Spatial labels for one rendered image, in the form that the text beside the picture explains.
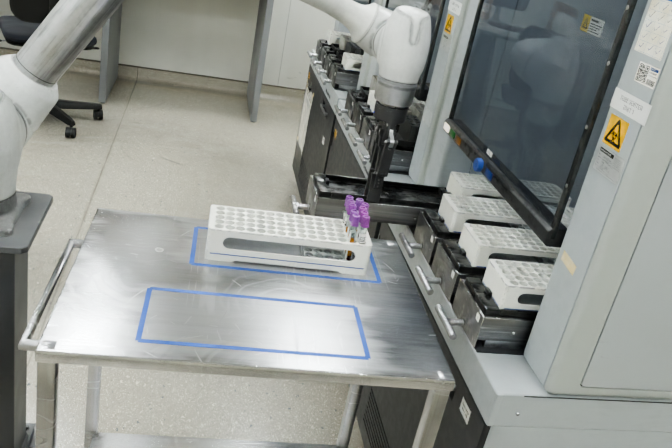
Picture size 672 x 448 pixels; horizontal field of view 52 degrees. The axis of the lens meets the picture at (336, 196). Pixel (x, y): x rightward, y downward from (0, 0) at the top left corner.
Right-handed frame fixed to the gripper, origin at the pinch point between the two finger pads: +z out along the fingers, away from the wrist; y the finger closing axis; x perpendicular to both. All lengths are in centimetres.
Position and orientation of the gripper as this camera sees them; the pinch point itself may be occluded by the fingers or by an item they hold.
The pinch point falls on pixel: (374, 185)
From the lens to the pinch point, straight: 165.0
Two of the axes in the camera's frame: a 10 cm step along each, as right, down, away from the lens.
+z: -1.8, 9.0, 3.9
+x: -9.7, -1.0, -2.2
